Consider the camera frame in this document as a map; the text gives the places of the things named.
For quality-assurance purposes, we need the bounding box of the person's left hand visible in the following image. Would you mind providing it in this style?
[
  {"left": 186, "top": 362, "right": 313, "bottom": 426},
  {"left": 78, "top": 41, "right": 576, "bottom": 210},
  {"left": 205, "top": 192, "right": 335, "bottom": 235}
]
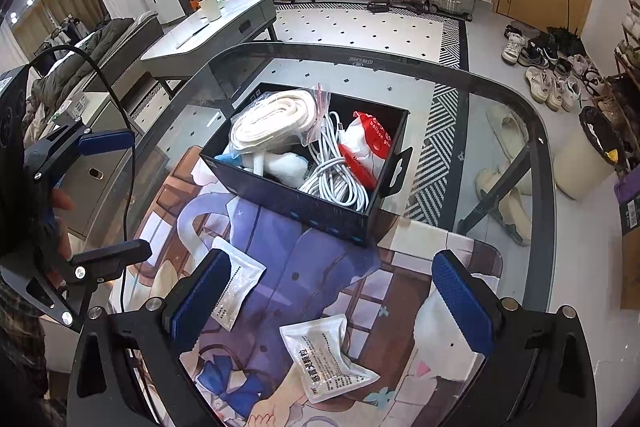
[{"left": 51, "top": 188, "right": 75, "bottom": 261}]

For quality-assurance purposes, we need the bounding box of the black umbrella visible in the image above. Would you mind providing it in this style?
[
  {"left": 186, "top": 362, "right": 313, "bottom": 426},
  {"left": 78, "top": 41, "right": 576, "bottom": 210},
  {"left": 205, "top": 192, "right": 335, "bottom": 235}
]
[{"left": 547, "top": 0, "right": 587, "bottom": 57}]

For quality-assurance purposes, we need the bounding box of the black storage box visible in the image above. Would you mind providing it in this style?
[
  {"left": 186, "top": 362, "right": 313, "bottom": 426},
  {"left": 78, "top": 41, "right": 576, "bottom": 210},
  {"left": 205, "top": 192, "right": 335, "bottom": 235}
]
[{"left": 201, "top": 82, "right": 412, "bottom": 245}]

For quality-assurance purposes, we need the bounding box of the white charging cable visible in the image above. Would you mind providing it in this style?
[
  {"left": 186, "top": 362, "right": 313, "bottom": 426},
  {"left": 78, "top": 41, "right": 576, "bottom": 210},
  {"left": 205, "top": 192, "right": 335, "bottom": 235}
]
[{"left": 298, "top": 110, "right": 371, "bottom": 212}]

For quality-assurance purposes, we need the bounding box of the white sneaker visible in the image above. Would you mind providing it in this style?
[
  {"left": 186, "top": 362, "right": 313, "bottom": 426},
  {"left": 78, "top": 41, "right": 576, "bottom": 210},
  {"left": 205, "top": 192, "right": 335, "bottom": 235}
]
[{"left": 501, "top": 31, "right": 526, "bottom": 65}]

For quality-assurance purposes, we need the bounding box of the white plush toy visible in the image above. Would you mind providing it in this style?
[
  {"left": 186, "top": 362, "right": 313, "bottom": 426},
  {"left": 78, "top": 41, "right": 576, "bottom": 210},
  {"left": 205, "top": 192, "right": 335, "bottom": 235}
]
[{"left": 215, "top": 146, "right": 309, "bottom": 188}]

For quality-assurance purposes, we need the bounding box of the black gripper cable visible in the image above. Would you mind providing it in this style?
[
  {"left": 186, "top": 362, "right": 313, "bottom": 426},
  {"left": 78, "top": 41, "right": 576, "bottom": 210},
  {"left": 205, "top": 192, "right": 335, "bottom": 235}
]
[{"left": 24, "top": 43, "right": 139, "bottom": 253}]

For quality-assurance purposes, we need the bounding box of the beige slipper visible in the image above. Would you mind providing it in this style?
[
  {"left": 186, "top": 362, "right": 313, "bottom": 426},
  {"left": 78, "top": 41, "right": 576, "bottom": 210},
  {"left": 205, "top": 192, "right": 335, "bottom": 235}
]
[
  {"left": 486, "top": 104, "right": 527, "bottom": 160},
  {"left": 491, "top": 188, "right": 532, "bottom": 246}
]

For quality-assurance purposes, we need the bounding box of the bagged white strap roll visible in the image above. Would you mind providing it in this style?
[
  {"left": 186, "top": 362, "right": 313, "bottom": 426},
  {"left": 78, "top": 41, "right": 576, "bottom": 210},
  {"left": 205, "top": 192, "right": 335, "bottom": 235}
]
[{"left": 228, "top": 83, "right": 334, "bottom": 155}]

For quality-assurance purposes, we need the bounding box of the white coffee table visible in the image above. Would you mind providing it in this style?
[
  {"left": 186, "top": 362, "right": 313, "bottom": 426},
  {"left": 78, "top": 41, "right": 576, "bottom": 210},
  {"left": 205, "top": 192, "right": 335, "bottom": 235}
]
[{"left": 141, "top": 0, "right": 277, "bottom": 100}]

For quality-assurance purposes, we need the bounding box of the red balloon glue bag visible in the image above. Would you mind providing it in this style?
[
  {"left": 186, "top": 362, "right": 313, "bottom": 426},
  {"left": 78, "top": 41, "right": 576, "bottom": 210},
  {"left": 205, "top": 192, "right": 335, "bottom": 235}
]
[{"left": 338, "top": 112, "right": 392, "bottom": 191}]

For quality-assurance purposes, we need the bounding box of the white medicine sachet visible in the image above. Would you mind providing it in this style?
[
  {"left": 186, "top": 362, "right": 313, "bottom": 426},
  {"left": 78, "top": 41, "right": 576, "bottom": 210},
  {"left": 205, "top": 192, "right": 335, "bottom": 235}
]
[
  {"left": 279, "top": 313, "right": 380, "bottom": 404},
  {"left": 212, "top": 237, "right": 266, "bottom": 332}
]

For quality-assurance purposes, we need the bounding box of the white trash bin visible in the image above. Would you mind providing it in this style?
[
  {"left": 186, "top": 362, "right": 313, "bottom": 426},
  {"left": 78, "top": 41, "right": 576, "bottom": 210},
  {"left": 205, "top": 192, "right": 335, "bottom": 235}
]
[{"left": 552, "top": 106, "right": 625, "bottom": 200}]

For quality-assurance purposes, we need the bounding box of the white mug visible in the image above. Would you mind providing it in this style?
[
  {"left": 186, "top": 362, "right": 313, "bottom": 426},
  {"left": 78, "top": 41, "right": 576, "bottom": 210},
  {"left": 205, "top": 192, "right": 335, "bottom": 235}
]
[{"left": 198, "top": 0, "right": 221, "bottom": 22}]

